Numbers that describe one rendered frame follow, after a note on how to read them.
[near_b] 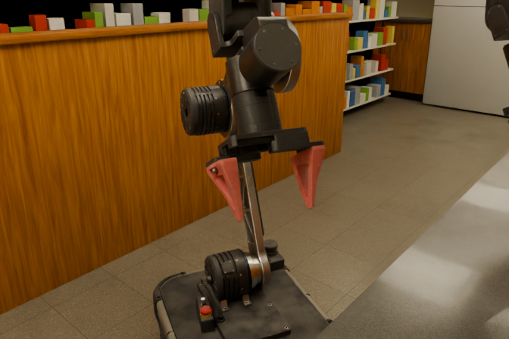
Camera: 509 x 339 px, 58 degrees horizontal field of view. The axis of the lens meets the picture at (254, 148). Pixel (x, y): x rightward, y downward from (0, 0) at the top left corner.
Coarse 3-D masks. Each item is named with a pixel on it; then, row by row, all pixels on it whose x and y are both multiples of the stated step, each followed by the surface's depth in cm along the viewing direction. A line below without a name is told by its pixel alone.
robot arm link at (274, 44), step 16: (208, 16) 60; (272, 16) 61; (208, 32) 61; (240, 32) 55; (256, 32) 52; (272, 32) 51; (288, 32) 52; (224, 48) 58; (256, 48) 50; (272, 48) 51; (288, 48) 51; (240, 64) 55; (256, 64) 51; (272, 64) 50; (288, 64) 51; (256, 80) 54; (272, 80) 53
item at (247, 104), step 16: (240, 96) 57; (272, 96) 58; (240, 112) 57; (256, 112) 56; (272, 112) 57; (240, 128) 57; (256, 128) 56; (272, 128) 56; (304, 128) 57; (224, 144) 57; (240, 144) 55; (256, 144) 56
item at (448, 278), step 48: (480, 192) 87; (432, 240) 70; (480, 240) 70; (384, 288) 59; (432, 288) 59; (480, 288) 59; (336, 336) 51; (384, 336) 51; (432, 336) 51; (480, 336) 51
